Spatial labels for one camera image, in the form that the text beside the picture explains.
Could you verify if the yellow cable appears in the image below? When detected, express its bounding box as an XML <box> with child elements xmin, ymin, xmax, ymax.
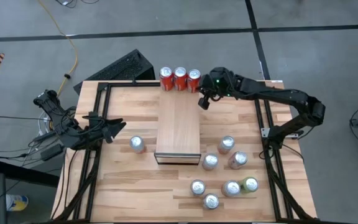
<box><xmin>37</xmin><ymin>0</ymin><xmax>80</xmax><ymax>97</ymax></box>

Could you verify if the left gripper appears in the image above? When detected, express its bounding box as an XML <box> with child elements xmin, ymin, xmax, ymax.
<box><xmin>84</xmin><ymin>113</ymin><xmax>127</xmax><ymax>143</ymax></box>

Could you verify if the silver metal mounting plate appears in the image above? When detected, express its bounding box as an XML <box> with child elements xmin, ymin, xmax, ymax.
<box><xmin>260</xmin><ymin>126</ymin><xmax>301</xmax><ymax>139</ymax></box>

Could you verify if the wooden shelf black frame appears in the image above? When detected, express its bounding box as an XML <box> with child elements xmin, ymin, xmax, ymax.
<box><xmin>154</xmin><ymin>86</ymin><xmax>202</xmax><ymax>166</ymax></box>

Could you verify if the green beverage can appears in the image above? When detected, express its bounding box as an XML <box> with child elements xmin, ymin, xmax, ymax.
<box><xmin>240</xmin><ymin>176</ymin><xmax>260</xmax><ymax>194</ymax></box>

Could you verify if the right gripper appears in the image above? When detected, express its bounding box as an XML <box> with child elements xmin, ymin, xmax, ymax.
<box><xmin>197</xmin><ymin>66</ymin><xmax>231</xmax><ymax>111</ymax></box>

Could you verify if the black power adapter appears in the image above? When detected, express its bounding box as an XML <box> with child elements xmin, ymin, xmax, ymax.
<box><xmin>40</xmin><ymin>143</ymin><xmax>64</xmax><ymax>162</ymax></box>

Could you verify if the silver Diet Coke can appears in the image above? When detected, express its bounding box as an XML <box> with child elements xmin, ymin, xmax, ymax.
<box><xmin>227</xmin><ymin>151</ymin><xmax>248</xmax><ymax>170</ymax></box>
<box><xmin>203</xmin><ymin>193</ymin><xmax>220</xmax><ymax>210</ymax></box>
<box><xmin>190</xmin><ymin>179</ymin><xmax>206</xmax><ymax>196</ymax></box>

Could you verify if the red raspberry Spindrift can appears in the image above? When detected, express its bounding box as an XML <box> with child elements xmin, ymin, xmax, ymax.
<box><xmin>202</xmin><ymin>152</ymin><xmax>219</xmax><ymax>171</ymax></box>

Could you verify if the white blue yellow container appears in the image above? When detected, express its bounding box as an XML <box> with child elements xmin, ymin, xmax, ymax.
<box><xmin>6</xmin><ymin>194</ymin><xmax>29</xmax><ymax>212</ymax></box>

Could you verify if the silver beverage can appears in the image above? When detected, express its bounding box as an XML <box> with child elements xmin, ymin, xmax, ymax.
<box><xmin>221</xmin><ymin>179</ymin><xmax>241</xmax><ymax>198</ymax></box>

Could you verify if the red Fanta strawberry can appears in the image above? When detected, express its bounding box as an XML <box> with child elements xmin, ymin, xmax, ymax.
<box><xmin>159</xmin><ymin>66</ymin><xmax>174</xmax><ymax>92</ymax></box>
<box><xmin>186</xmin><ymin>68</ymin><xmax>202</xmax><ymax>93</ymax></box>
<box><xmin>173</xmin><ymin>66</ymin><xmax>188</xmax><ymax>91</ymax></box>

